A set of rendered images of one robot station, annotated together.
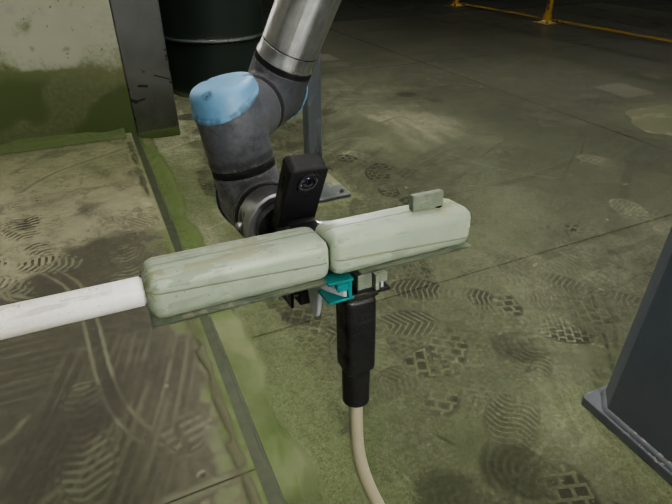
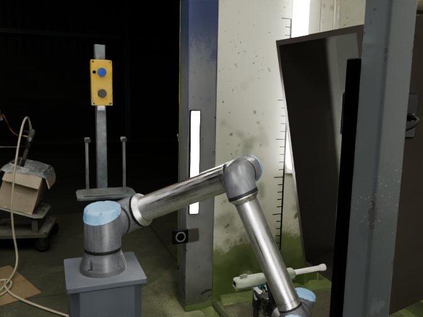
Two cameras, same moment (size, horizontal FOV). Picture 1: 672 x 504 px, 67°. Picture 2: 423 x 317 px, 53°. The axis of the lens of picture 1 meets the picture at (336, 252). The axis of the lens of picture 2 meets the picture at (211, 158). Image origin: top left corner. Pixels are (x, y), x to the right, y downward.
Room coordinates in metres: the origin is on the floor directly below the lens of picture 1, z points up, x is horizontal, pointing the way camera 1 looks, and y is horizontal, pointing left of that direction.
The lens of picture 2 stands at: (2.27, -0.12, 1.38)
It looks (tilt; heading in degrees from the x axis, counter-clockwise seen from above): 9 degrees down; 184
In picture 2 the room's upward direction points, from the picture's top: 1 degrees clockwise
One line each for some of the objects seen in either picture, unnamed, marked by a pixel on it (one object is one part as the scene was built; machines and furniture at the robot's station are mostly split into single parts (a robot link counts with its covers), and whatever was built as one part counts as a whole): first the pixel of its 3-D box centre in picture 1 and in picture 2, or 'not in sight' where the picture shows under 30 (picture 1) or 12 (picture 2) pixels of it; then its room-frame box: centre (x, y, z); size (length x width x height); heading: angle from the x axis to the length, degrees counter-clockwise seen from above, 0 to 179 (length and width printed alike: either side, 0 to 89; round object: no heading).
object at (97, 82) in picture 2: not in sight; (101, 82); (-0.18, -0.94, 1.42); 0.12 x 0.06 x 0.26; 115
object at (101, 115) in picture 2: not in sight; (102, 182); (-0.23, -0.96, 0.82); 0.06 x 0.06 x 1.64; 25
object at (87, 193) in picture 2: not in sight; (106, 165); (-0.09, -0.89, 0.95); 0.26 x 0.15 x 0.32; 115
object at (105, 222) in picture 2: not in sight; (103, 224); (0.60, -0.68, 0.83); 0.17 x 0.15 x 0.18; 163
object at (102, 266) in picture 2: not in sight; (102, 256); (0.61, -0.68, 0.69); 0.19 x 0.19 x 0.10
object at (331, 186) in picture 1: (313, 189); not in sight; (1.65, 0.08, 0.01); 0.20 x 0.20 x 0.01; 25
